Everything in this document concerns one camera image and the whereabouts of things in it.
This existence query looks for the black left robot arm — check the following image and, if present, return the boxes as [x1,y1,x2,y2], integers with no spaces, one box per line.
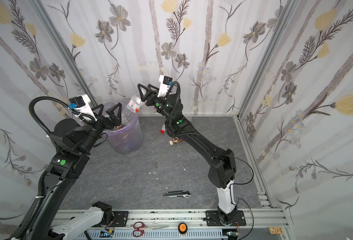
[9,95,122,240]

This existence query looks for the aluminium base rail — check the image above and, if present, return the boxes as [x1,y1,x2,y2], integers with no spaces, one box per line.
[50,208,291,240]

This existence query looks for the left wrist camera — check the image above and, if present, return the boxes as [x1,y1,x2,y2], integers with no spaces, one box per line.
[69,95,97,121]

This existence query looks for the red handled scissors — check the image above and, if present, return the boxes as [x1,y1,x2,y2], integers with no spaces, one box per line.
[132,222,168,238]

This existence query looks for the orange black knob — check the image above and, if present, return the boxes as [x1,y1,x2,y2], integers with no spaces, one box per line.
[178,223,188,235]

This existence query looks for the yellow label tag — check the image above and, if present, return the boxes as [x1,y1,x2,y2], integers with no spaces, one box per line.
[268,227,284,235]

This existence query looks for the brown tea bottle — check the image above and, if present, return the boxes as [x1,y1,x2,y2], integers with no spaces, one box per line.
[169,138,183,146]

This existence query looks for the brown coffee bottle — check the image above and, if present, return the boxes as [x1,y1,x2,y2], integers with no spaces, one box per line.
[115,125,125,131]

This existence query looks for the purple lined trash bin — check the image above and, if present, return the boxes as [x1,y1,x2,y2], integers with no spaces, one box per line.
[103,101,143,155]

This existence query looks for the small green circuit board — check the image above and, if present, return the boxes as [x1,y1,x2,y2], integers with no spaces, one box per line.
[99,231,113,238]

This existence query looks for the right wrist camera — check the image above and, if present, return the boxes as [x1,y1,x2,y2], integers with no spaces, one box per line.
[157,75,172,98]

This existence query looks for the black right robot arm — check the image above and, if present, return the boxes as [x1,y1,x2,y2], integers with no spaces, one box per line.
[137,82,242,227]

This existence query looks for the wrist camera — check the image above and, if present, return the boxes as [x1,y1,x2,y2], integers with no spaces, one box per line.
[157,75,172,98]
[69,95,97,121]

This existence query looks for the white red label bottle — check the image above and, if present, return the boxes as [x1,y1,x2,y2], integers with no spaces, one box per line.
[160,122,166,134]

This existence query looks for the clear water bottle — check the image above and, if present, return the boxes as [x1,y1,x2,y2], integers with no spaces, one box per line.
[126,94,144,113]

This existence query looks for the black utility knife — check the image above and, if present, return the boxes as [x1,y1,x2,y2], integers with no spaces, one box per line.
[163,190,191,198]

